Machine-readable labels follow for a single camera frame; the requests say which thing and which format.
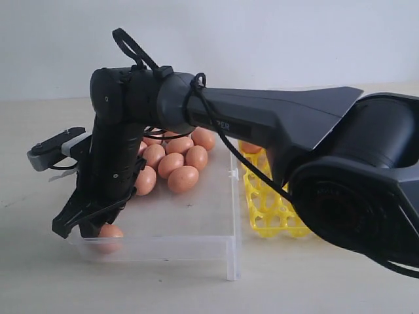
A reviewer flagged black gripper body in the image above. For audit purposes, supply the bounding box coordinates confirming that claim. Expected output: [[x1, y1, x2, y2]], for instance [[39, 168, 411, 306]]
[[77, 120, 145, 205]]

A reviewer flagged brown egg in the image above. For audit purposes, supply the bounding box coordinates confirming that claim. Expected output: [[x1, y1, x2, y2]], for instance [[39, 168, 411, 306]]
[[94, 224, 124, 254], [157, 152, 184, 179], [135, 166, 156, 196], [185, 145, 208, 171], [142, 135, 163, 146], [166, 137, 194, 154], [191, 127, 215, 151], [137, 141, 148, 156], [242, 142, 262, 154], [168, 166, 199, 194], [143, 144, 166, 169], [164, 131, 177, 137]]

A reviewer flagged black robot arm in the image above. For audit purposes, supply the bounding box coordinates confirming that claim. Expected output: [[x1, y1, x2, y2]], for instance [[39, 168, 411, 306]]
[[52, 66, 418, 277]]

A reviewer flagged clear plastic box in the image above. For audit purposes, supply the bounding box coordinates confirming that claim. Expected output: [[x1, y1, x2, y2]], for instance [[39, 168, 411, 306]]
[[69, 138, 241, 281]]

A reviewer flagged yellow plastic egg tray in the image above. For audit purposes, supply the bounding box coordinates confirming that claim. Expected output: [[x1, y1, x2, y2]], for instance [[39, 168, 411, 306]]
[[242, 164, 310, 238]]

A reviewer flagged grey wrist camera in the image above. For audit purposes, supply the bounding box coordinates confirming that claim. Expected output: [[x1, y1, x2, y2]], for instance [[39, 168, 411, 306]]
[[27, 127, 92, 172]]

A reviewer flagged black cable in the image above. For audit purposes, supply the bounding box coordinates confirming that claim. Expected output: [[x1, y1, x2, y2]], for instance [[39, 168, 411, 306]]
[[111, 27, 419, 279]]

